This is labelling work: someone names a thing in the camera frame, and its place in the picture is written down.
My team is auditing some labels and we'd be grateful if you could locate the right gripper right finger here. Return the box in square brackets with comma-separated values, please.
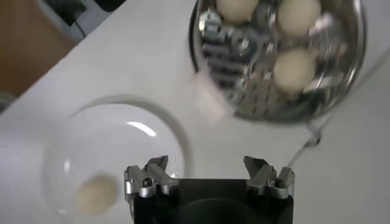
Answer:
[243, 155, 296, 199]

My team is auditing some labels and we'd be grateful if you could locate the white and black base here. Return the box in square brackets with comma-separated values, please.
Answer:
[38, 0, 127, 43]

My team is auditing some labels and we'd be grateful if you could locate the white round plate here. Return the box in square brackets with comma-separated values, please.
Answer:
[41, 94, 194, 224]

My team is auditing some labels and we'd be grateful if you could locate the white steamed baozi bun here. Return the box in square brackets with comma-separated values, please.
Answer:
[215, 0, 260, 25]
[277, 0, 322, 37]
[272, 48, 317, 94]
[74, 173, 118, 216]

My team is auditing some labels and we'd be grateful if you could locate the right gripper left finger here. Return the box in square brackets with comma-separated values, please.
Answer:
[124, 155, 180, 198]

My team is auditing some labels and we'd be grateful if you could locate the stainless steel steamer basket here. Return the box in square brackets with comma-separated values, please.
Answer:
[188, 0, 368, 124]

